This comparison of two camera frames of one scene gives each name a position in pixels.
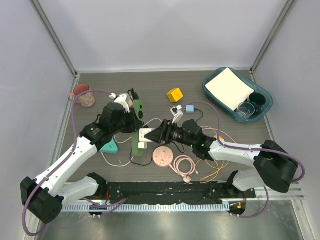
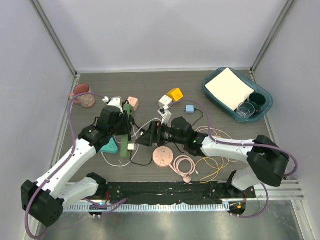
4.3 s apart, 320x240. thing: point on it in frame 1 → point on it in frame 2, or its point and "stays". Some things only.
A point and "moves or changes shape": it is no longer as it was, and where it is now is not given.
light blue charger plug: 189,109 stays
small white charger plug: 143,145 moves or changes shape
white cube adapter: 142,131 moves or changes shape
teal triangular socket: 110,147 stays
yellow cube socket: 175,94 stays
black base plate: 147,192 stays
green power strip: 138,107 → 125,152
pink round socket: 163,156 stays
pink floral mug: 87,99 stays
